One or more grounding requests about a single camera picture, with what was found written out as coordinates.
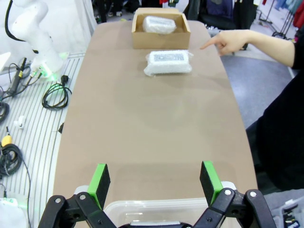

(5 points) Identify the person's right forearm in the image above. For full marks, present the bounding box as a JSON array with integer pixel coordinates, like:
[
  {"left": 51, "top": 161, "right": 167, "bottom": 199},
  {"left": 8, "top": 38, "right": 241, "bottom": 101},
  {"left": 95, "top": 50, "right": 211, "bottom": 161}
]
[{"left": 244, "top": 29, "right": 297, "bottom": 69}]

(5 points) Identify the clear plastic container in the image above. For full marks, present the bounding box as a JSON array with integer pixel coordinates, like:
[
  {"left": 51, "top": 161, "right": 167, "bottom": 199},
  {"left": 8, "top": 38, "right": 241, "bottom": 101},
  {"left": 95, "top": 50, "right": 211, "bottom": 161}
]
[{"left": 75, "top": 181, "right": 238, "bottom": 228}]

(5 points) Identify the bubble-wrapped white clock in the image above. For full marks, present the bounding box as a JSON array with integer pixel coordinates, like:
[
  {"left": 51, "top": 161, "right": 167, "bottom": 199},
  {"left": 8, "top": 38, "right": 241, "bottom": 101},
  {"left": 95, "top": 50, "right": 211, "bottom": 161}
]
[
  {"left": 142, "top": 15, "right": 177, "bottom": 35},
  {"left": 143, "top": 49, "right": 193, "bottom": 76}
]

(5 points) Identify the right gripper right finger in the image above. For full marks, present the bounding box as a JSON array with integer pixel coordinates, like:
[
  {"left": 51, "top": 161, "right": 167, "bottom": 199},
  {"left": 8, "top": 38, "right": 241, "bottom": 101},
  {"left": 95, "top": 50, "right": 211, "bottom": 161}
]
[{"left": 192, "top": 160, "right": 277, "bottom": 228}]

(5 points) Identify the white ribbed base plate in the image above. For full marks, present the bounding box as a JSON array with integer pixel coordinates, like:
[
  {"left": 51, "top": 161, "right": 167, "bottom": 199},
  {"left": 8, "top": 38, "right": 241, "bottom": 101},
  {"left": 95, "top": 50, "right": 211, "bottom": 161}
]
[{"left": 0, "top": 52, "right": 84, "bottom": 228}]

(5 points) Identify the person in black shirt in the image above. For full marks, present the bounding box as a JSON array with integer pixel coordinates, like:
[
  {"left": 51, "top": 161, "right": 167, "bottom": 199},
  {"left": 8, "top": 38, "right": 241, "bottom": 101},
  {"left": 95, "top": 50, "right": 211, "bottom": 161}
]
[{"left": 246, "top": 38, "right": 304, "bottom": 193}]

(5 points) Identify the black metal clothes rack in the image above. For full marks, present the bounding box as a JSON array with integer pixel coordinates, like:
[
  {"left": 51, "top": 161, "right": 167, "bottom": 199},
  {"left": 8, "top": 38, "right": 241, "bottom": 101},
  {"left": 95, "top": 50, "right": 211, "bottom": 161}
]
[{"left": 257, "top": 0, "right": 296, "bottom": 38}]

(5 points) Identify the yellow plug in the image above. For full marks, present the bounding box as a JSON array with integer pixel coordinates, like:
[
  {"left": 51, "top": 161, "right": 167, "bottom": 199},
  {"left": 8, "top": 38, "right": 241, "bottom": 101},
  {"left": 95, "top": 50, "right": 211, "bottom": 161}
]
[{"left": 1, "top": 134, "right": 12, "bottom": 147}]

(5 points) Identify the person's right hand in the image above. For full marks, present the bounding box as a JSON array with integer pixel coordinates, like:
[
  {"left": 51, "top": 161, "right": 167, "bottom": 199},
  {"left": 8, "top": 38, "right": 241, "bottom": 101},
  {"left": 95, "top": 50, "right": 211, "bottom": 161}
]
[{"left": 199, "top": 30, "right": 251, "bottom": 57}]

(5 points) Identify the open cardboard box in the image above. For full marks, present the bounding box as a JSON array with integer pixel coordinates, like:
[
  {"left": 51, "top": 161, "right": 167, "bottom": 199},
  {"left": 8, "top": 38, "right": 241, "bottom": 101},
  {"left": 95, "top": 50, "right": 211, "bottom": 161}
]
[{"left": 131, "top": 7, "right": 191, "bottom": 50}]

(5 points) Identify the black cable bundle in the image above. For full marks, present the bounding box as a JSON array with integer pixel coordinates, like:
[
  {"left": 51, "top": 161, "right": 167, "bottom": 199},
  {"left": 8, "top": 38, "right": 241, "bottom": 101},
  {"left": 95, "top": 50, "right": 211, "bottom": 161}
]
[{"left": 0, "top": 144, "right": 23, "bottom": 176}]

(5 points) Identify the small white plastic part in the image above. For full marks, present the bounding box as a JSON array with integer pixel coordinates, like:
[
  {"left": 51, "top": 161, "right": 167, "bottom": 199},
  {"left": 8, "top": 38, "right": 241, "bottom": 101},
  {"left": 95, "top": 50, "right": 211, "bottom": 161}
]
[{"left": 13, "top": 115, "right": 26, "bottom": 129}]

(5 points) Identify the black left arm hose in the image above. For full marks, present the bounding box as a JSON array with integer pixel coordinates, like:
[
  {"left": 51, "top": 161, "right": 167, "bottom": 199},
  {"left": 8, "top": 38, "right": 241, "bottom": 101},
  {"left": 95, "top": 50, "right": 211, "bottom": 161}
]
[{"left": 4, "top": 0, "right": 27, "bottom": 42}]

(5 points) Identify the coiled black power cable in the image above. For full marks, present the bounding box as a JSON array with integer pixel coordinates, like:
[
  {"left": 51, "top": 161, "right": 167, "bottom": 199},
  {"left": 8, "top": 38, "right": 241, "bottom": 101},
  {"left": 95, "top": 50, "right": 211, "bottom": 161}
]
[{"left": 42, "top": 75, "right": 72, "bottom": 109}]

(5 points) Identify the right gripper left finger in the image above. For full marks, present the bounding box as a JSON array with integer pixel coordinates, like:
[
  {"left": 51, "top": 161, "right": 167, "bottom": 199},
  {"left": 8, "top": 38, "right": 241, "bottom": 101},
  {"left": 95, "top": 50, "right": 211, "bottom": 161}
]
[{"left": 38, "top": 163, "right": 119, "bottom": 228}]

